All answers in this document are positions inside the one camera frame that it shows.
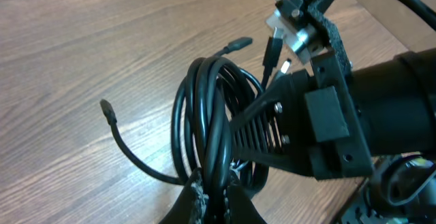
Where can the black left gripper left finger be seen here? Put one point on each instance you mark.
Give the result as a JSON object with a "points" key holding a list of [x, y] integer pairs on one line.
{"points": [[191, 205]]}

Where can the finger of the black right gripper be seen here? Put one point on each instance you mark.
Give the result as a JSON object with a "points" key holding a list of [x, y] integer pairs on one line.
{"points": [[274, 129]]}

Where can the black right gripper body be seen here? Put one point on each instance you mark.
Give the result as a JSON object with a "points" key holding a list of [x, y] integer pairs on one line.
{"points": [[330, 142]]}

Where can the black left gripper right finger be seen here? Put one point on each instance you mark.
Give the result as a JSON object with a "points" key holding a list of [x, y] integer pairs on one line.
{"points": [[239, 208]]}

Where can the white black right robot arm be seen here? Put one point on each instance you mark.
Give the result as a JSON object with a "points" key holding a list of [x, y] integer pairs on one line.
{"points": [[395, 103]]}

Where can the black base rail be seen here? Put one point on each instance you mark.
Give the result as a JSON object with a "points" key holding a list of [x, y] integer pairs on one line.
{"points": [[401, 190]]}

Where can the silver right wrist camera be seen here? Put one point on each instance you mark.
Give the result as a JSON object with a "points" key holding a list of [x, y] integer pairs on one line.
{"points": [[302, 38]]}

